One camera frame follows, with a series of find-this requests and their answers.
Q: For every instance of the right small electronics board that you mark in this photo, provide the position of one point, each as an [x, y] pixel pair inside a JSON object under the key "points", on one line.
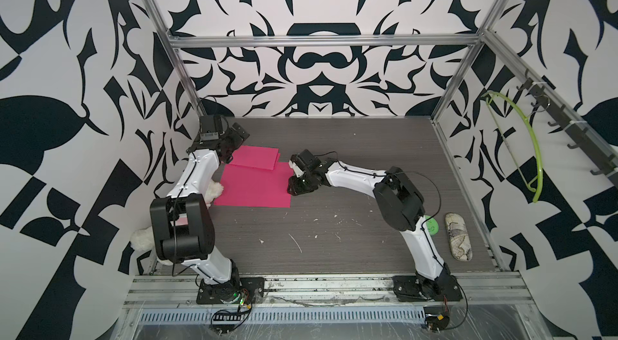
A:
{"points": [[437, 322]]}

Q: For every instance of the patterned cream pouch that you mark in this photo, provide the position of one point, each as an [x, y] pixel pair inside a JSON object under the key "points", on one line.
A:
{"points": [[459, 239]]}

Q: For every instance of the green hoop hanger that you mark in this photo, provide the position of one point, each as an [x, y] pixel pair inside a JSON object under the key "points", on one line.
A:
{"points": [[501, 108]]}

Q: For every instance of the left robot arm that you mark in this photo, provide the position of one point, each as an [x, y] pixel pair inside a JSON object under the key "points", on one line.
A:
{"points": [[197, 178]]}

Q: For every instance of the white teddy bear pink shirt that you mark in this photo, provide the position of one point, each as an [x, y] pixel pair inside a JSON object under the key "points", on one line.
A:
{"points": [[181, 230]]}

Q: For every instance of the black wall hook rail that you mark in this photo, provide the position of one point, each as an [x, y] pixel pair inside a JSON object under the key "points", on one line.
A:
{"points": [[566, 119]]}

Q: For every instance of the green lidded jar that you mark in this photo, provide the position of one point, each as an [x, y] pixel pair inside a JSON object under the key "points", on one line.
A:
{"points": [[432, 226]]}

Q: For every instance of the small electronics board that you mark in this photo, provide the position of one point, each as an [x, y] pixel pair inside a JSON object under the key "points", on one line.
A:
{"points": [[228, 318], [437, 322]]}

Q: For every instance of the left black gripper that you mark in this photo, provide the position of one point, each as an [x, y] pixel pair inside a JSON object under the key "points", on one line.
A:
{"points": [[236, 140]]}

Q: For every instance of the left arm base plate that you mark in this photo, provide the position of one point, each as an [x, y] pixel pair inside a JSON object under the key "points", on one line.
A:
{"points": [[243, 290]]}

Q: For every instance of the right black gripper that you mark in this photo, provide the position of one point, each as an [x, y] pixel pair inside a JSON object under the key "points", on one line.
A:
{"points": [[293, 186]]}

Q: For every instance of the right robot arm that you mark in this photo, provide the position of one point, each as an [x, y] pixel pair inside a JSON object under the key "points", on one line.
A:
{"points": [[400, 202]]}

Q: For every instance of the left small electronics board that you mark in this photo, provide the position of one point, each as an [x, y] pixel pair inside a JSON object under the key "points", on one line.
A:
{"points": [[228, 318]]}

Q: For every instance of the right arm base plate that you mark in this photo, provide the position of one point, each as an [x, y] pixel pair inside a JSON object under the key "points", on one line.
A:
{"points": [[417, 288]]}

